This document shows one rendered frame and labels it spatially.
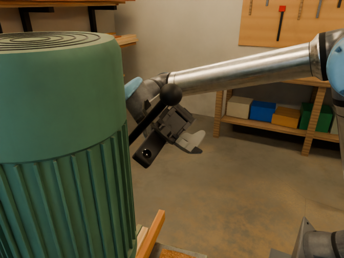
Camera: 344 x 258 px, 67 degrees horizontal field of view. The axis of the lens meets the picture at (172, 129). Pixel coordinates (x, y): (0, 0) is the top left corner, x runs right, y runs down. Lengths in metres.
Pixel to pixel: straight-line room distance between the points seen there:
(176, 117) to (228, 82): 0.23
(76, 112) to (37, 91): 0.03
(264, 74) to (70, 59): 0.58
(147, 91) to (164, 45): 3.14
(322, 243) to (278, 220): 1.27
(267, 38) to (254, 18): 0.28
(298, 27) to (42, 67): 3.32
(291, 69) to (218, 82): 0.20
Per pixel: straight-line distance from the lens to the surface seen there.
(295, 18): 3.45
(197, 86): 0.81
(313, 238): 1.06
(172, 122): 0.60
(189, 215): 2.19
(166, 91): 0.38
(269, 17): 3.47
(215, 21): 3.62
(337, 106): 0.61
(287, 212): 2.41
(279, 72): 0.73
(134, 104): 0.78
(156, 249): 0.82
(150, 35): 4.01
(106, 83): 0.25
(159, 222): 0.84
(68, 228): 0.30
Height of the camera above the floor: 1.54
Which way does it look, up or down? 26 degrees down
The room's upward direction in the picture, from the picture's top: straight up
